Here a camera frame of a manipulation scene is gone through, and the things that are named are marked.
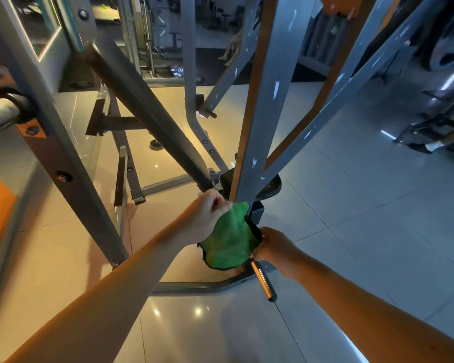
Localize grey steel gym machine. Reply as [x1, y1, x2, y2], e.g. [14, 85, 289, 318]
[0, 0, 447, 299]

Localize white pillar with lit frame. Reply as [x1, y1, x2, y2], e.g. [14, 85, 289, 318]
[4, 0, 99, 95]

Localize grey cable machine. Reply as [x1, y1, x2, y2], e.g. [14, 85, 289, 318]
[117, 0, 184, 82]

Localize person's left hand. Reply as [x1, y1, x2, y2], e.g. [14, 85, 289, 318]
[170, 188, 234, 247]

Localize chrome weight storage peg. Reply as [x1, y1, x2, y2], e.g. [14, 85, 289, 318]
[250, 259, 278, 303]

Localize person's left forearm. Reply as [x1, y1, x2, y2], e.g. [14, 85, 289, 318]
[6, 223, 194, 363]

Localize person's right forearm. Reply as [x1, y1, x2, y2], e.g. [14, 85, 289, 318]
[288, 253, 454, 363]

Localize person's right hand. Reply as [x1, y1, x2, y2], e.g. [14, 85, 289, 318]
[252, 226, 311, 280]

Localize green cleaning cloth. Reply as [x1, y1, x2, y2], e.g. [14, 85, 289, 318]
[197, 201, 263, 271]

